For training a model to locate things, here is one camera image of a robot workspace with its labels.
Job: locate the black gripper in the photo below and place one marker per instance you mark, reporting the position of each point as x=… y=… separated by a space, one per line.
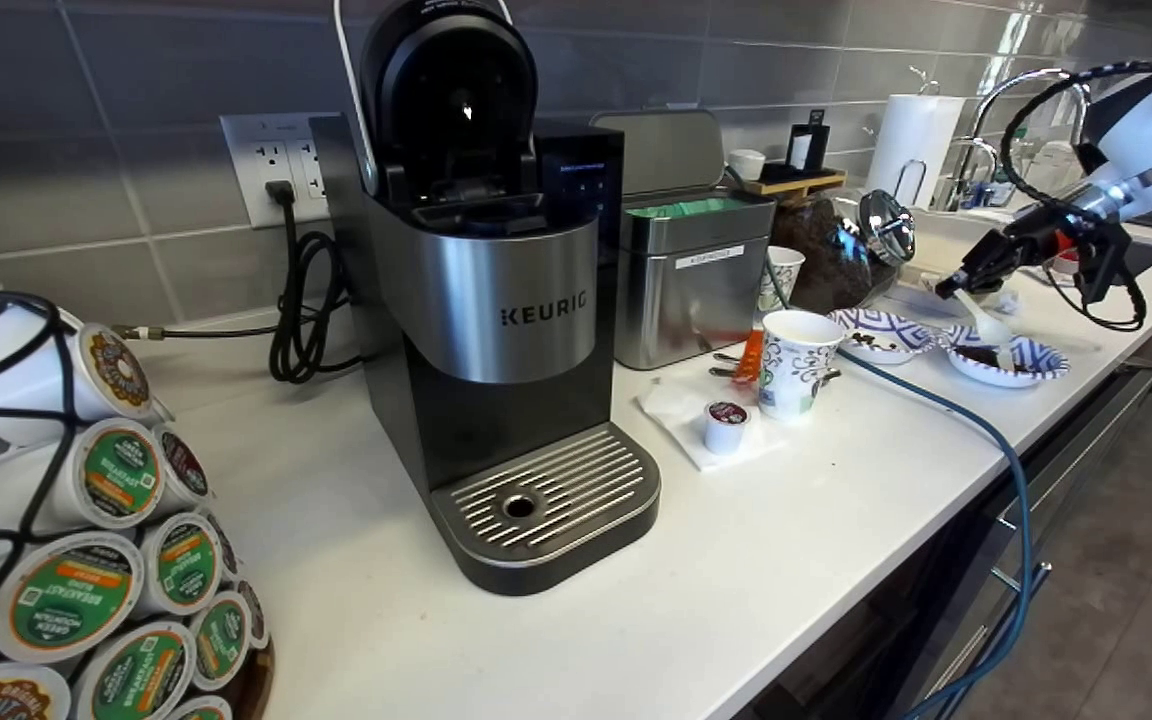
x=1042 y=240

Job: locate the chrome sink faucet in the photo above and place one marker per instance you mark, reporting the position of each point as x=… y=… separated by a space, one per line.
x=983 y=113

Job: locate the black silver Keurig coffee maker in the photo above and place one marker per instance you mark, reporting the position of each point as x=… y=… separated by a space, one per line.
x=499 y=306

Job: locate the small white mug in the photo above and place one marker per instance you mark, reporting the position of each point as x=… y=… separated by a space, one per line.
x=747 y=164

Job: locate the white plastic container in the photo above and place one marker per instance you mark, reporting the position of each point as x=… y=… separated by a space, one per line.
x=937 y=247

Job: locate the single white coffee pod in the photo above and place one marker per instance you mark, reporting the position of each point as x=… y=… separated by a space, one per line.
x=724 y=426

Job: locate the stainless steel tea tin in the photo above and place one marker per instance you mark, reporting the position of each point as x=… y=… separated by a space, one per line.
x=688 y=286

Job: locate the white paper towel roll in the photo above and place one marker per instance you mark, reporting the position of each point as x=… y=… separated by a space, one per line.
x=917 y=140

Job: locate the white wall power outlet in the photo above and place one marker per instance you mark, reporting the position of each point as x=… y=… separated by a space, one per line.
x=274 y=152

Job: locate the metal paper towel holder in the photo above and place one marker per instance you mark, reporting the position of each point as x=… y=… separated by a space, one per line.
x=899 y=182

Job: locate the orange packet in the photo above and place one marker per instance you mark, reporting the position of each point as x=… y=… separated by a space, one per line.
x=750 y=362

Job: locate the blue white patterned bowl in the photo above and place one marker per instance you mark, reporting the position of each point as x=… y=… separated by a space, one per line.
x=887 y=337
x=1037 y=362

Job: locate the black bottle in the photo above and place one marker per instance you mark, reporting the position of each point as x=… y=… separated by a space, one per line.
x=804 y=147

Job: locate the wooden board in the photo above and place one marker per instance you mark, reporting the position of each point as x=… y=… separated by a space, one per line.
x=790 y=184

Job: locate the white paper napkin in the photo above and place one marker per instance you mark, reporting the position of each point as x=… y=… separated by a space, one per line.
x=675 y=411

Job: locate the white plastic spoon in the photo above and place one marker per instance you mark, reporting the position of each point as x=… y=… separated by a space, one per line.
x=995 y=326

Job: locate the shiny foil bag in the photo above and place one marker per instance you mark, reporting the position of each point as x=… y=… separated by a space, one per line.
x=850 y=254

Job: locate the dark red lid coffee pod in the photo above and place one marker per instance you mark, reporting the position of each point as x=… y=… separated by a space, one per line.
x=184 y=463

